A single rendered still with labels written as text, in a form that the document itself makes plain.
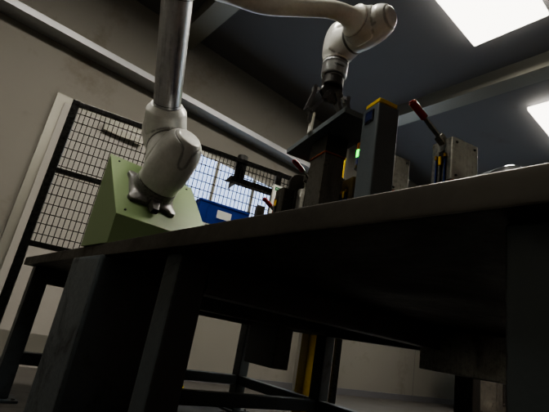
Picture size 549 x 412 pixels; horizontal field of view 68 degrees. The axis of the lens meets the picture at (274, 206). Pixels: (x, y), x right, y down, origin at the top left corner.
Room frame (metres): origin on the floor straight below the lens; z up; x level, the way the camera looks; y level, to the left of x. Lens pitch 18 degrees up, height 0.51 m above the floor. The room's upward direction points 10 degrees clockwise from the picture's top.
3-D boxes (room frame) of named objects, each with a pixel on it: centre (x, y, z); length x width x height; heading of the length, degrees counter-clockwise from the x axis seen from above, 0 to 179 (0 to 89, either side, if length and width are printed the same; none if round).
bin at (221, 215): (2.26, 0.30, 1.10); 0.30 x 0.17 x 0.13; 117
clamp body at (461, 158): (0.94, -0.42, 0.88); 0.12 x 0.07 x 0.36; 112
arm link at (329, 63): (1.20, -0.12, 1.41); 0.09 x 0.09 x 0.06
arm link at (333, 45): (1.19, -0.13, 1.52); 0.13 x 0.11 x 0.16; 33
